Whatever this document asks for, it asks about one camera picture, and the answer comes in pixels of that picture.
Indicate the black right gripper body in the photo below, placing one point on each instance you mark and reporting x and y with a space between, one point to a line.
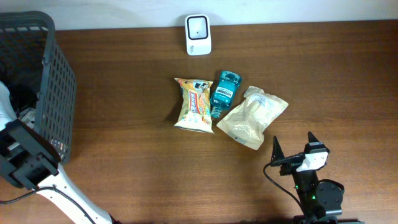
290 168

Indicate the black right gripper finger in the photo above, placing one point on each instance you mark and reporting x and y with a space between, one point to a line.
277 153
312 138

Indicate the beige paper pouch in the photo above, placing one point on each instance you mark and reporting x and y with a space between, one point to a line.
246 122

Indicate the teal mouthwash bottle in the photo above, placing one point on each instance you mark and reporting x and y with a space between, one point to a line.
222 97

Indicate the yellow snack bag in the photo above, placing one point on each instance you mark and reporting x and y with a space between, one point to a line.
195 114

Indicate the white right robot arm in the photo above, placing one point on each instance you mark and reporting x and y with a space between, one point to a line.
320 200

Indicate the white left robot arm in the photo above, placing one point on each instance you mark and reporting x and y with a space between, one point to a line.
36 132

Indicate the white barcode scanner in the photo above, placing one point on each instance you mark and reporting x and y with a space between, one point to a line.
198 34

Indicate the dark grey plastic basket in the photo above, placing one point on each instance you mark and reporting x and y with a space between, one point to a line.
38 76

